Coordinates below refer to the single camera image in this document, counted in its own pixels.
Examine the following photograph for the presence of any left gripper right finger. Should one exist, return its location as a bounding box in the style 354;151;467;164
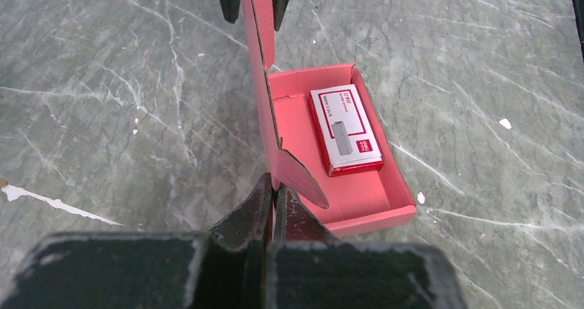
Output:
267;187;466;308

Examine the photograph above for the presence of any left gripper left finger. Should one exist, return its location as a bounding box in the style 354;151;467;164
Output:
1;173;273;308

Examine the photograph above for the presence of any red paper box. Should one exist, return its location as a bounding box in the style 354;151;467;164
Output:
242;0;417;236

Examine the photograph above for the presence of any small red white box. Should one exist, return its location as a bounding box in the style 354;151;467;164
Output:
309;84;384;178

